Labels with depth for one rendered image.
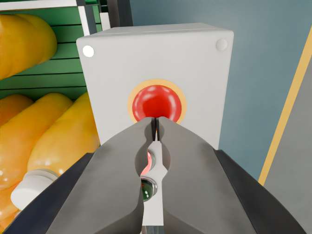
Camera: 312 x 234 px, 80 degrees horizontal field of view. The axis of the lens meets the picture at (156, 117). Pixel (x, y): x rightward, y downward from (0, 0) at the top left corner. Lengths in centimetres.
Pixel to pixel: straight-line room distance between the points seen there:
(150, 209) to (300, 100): 152
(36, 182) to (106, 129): 10
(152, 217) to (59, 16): 31
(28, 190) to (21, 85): 25
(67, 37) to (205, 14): 98
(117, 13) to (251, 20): 107
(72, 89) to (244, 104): 126
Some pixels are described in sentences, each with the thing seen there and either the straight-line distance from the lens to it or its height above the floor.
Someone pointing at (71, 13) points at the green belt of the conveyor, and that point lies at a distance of 35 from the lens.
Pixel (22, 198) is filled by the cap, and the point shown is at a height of 111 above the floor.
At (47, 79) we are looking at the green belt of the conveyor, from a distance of 40.
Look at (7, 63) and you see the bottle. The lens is 27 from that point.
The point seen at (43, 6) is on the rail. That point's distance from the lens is 28.
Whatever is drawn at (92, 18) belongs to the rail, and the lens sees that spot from 28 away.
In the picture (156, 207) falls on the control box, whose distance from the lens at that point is 22.
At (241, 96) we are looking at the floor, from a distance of 144.
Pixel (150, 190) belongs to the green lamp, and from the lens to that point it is 18.
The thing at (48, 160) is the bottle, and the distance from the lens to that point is 24.
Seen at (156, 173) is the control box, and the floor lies 110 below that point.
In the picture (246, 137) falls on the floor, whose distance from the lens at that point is 164.
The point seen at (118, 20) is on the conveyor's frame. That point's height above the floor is 90.
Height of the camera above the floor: 122
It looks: 61 degrees down
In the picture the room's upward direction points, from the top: 177 degrees counter-clockwise
